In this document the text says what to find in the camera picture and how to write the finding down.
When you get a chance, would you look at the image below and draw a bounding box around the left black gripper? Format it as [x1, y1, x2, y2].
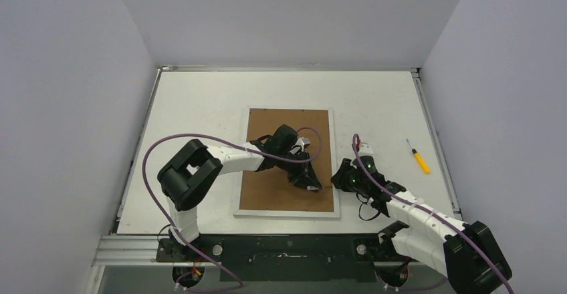
[276, 150, 322, 192]

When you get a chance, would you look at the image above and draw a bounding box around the white picture frame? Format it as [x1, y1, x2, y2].
[234, 107, 340, 219]

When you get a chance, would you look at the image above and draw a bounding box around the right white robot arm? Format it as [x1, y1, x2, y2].
[331, 156, 512, 293]

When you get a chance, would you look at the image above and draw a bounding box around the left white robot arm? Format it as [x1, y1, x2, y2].
[157, 124, 322, 261]

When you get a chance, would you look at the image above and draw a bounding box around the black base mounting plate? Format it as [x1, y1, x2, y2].
[155, 234, 412, 283]

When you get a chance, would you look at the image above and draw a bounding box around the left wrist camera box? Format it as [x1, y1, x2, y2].
[295, 137, 311, 150]

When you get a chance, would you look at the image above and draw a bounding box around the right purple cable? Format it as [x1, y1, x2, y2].
[351, 133, 515, 294]

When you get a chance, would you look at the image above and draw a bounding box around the purple cable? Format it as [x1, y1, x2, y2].
[351, 133, 515, 294]
[141, 126, 324, 293]

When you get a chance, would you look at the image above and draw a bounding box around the yellow handled screwdriver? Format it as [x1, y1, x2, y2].
[405, 138, 431, 174]

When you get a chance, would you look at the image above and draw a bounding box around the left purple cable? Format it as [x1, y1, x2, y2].
[141, 126, 324, 293]

